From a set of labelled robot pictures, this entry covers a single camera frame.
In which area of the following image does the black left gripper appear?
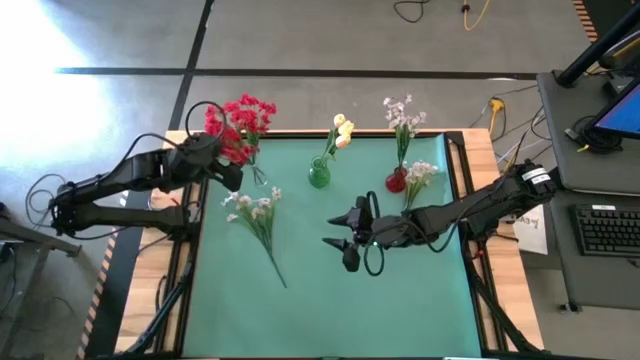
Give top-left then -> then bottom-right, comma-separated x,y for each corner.
170,133 -> 245,193

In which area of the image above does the green table mat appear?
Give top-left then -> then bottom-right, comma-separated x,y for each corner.
182,133 -> 484,359

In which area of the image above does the grey floor cable loop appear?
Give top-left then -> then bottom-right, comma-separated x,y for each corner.
24,172 -> 69,236

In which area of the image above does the grey keyboard tray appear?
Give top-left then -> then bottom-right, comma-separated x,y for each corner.
544,188 -> 640,311

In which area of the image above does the yellow floor cable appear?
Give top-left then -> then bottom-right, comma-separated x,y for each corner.
462,0 -> 494,32

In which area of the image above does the clear glass vase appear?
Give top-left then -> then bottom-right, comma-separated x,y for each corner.
249,163 -> 270,188

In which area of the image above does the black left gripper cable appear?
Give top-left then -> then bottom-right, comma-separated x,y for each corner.
184,101 -> 227,147

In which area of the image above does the green glass vase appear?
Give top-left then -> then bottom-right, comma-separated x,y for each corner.
307,154 -> 332,190

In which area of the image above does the monitor with blue screen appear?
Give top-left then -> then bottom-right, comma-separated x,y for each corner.
582,74 -> 640,141

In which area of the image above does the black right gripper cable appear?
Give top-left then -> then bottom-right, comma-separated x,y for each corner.
363,191 -> 386,277

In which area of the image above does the white paper sheet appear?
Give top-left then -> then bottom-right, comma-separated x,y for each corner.
512,202 -> 550,256

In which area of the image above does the black computer keyboard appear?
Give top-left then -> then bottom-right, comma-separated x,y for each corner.
569,203 -> 640,259

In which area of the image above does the grey desk top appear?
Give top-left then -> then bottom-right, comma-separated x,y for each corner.
536,69 -> 640,199

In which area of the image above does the black aluminium table frame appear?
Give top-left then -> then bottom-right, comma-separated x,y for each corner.
124,119 -> 551,360

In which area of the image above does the white artificial flower bunch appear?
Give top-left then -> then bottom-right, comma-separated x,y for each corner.
382,93 -> 428,174
220,186 -> 289,290
403,159 -> 440,210

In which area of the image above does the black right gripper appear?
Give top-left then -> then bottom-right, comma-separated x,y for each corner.
322,197 -> 404,274

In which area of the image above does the black floor cable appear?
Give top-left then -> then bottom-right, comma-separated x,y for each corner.
393,0 -> 431,25

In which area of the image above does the grey metal side table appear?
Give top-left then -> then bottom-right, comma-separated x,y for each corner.
0,199 -> 84,360

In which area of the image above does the black base plate striped edge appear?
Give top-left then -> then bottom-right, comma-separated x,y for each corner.
74,153 -> 162,360

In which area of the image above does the black cable coil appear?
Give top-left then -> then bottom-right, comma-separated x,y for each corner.
569,114 -> 624,154

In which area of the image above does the red glass vase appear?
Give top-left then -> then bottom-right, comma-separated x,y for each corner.
384,166 -> 409,194

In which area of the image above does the black monitor stand pole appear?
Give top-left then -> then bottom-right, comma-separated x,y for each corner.
556,2 -> 640,89

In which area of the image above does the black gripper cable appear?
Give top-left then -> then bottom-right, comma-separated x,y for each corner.
363,191 -> 386,277
184,101 -> 227,147

